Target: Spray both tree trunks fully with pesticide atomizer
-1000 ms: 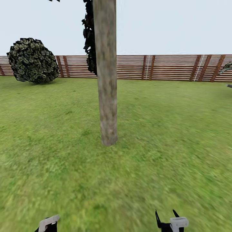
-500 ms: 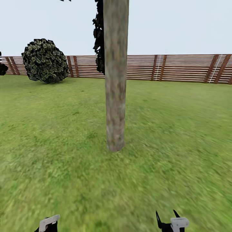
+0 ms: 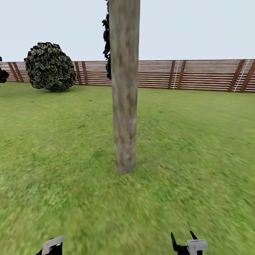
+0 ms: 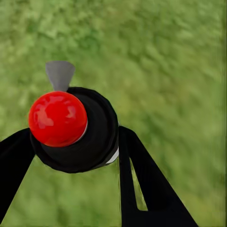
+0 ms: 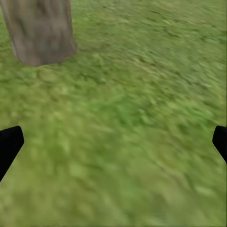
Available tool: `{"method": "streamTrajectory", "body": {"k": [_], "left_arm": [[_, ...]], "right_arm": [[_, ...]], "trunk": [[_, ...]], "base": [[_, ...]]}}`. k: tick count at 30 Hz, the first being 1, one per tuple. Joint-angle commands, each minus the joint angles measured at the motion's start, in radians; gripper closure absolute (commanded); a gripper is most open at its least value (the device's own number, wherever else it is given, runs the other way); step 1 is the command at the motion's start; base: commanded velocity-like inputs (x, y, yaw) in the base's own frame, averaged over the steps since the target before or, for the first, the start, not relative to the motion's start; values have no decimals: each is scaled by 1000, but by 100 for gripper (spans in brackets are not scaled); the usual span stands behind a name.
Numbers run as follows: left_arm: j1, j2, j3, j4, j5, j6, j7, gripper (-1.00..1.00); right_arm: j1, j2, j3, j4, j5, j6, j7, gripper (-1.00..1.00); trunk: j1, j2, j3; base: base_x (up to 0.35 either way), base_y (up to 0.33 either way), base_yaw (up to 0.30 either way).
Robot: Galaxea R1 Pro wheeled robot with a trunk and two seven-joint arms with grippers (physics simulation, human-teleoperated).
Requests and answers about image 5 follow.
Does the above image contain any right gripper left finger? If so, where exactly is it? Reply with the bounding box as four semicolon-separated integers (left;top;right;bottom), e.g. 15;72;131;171
0;126;24;181

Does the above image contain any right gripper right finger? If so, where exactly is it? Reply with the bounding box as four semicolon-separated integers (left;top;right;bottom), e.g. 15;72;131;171
212;125;227;163

